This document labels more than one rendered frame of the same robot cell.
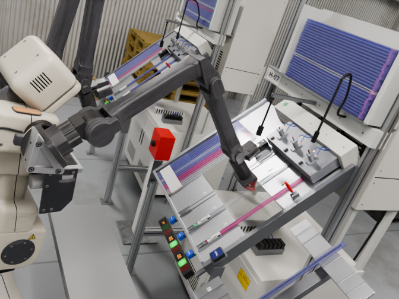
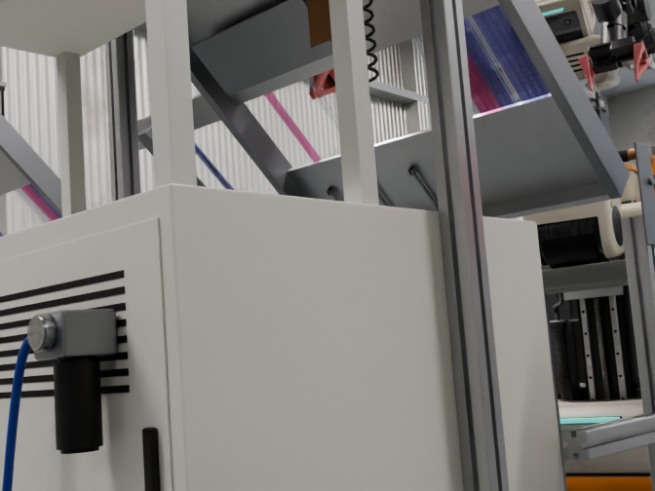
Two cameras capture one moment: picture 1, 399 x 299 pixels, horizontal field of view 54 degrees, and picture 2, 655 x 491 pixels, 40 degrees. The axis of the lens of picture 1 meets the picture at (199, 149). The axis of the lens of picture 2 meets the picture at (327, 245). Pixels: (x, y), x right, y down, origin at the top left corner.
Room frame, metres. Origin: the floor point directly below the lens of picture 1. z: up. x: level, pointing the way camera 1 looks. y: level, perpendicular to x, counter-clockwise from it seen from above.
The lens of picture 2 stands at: (3.12, -0.72, 0.45)
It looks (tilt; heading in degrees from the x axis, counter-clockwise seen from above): 7 degrees up; 164
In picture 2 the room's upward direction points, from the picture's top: 4 degrees counter-clockwise
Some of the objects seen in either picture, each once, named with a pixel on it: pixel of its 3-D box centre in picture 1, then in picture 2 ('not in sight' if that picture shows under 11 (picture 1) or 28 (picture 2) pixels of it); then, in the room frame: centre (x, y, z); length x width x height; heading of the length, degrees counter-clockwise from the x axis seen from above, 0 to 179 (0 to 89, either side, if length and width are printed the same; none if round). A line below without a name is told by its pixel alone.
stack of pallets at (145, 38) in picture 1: (169, 72); not in sight; (5.19, 0.72, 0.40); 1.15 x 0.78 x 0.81; 124
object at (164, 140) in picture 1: (149, 185); not in sight; (2.20, 0.23, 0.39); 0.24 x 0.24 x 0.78; 30
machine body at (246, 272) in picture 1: (257, 270); (223, 463); (1.82, -0.53, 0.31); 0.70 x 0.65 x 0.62; 30
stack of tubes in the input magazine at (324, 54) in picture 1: (342, 66); not in sight; (1.71, -0.46, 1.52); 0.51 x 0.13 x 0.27; 30
